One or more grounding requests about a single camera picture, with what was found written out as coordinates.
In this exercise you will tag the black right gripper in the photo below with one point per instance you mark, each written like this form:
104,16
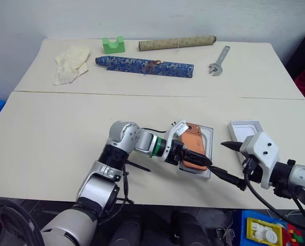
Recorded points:
253,171

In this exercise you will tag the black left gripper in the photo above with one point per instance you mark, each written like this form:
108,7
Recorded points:
176,153

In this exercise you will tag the orange phone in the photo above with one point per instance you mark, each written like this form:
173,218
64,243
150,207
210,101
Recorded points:
193,141

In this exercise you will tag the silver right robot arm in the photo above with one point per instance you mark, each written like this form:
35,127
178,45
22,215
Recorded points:
303,175

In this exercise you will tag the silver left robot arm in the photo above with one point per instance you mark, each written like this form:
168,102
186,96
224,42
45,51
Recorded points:
91,184

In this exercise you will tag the white phone box base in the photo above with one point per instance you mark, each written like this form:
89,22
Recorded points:
209,143

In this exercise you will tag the white phone box lid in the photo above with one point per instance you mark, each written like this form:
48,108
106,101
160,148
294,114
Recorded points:
242,130

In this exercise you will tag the black pointed stick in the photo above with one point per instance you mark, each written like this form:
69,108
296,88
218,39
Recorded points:
140,166

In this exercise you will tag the blue plastic crate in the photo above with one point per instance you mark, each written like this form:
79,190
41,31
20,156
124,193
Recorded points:
240,225

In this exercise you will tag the yellow tray with white gears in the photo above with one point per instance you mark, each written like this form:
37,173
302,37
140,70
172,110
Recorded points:
263,232

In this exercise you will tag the colourful building blocks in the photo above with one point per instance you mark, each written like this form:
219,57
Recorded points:
294,234

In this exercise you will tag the silver adjustable wrench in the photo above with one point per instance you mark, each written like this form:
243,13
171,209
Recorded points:
219,61

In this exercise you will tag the dark rounded shape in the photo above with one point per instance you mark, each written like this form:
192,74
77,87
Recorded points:
127,234

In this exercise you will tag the blue patterned rolled cloth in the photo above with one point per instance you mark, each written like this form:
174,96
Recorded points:
144,67

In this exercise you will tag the brown rolled scroll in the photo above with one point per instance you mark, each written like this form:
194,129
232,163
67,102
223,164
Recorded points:
176,42

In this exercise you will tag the black chair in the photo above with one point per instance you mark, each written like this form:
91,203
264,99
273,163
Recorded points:
299,51

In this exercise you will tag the green notched block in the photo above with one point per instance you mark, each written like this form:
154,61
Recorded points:
112,47

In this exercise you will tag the cream crumpled cloth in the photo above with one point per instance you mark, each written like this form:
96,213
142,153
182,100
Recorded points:
70,62

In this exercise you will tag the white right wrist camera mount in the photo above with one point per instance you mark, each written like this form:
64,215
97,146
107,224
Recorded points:
263,151

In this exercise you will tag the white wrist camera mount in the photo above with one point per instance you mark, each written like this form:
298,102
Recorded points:
171,133
263,151

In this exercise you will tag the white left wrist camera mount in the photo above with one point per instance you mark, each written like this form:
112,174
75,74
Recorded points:
171,133

